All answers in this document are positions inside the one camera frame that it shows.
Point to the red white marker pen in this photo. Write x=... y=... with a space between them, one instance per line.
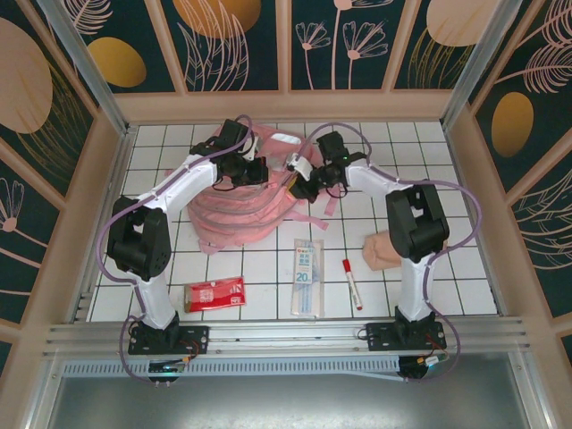
x=352 y=286

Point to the small circuit board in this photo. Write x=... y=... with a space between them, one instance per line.
x=167 y=368
x=431 y=360

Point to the beige cloth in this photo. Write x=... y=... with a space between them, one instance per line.
x=380 y=252

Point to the wall panel single flower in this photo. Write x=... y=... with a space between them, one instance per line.
x=18 y=214

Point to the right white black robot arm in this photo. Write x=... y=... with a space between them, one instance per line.
x=371 y=179

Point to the aluminium mounting rail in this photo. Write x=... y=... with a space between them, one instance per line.
x=286 y=333

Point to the aluminium side rail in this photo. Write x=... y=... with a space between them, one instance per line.
x=111 y=179
x=473 y=201

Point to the wall panel oval and fern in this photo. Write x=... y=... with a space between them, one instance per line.
x=514 y=120

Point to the pink student backpack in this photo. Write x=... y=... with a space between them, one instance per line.
x=232 y=214

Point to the wall panel pink flowers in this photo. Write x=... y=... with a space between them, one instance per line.
x=339 y=44

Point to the clear ruler pack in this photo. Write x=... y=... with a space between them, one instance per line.
x=307 y=277

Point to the wall panel fern leaves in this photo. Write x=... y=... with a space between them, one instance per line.
x=545 y=232

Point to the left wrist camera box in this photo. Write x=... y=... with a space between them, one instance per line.
x=253 y=147

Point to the wall panel large beige circle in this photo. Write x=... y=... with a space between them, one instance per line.
x=22 y=80

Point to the grey metal sheet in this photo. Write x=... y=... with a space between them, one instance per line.
x=286 y=402

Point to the red tissue packet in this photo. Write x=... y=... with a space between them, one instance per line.
x=214 y=295

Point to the wall panel with yellow oval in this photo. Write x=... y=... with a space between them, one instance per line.
x=116 y=62

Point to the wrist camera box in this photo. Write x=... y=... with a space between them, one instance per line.
x=253 y=147
x=300 y=165

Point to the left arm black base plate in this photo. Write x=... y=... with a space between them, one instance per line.
x=196 y=339

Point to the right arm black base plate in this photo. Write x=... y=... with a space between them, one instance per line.
x=380 y=339

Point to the wall panel beige circle feathers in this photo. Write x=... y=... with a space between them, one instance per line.
x=447 y=27

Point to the aluminium corner post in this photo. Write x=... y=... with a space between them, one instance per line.
x=85 y=67
x=480 y=62

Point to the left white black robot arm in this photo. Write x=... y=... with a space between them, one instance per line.
x=187 y=183

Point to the wall panel orange circle leaves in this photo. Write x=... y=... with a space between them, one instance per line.
x=214 y=44

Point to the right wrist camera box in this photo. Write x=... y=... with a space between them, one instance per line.
x=300 y=165

